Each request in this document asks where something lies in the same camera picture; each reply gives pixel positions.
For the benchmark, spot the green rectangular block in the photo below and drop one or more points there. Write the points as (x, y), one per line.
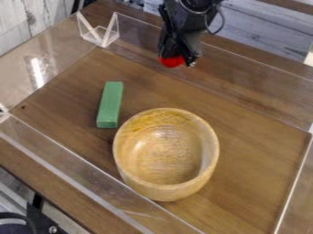
(108, 111)

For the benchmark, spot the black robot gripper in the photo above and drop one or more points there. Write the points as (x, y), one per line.
(186, 21)

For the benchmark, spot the black clamp mount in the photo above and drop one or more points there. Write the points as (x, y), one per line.
(21, 218)

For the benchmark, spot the wooden bowl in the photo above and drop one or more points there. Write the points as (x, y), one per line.
(166, 152)

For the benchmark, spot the red plush strawberry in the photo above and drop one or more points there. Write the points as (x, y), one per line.
(171, 62)

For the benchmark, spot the clear acrylic tray walls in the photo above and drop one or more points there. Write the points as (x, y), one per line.
(258, 107)

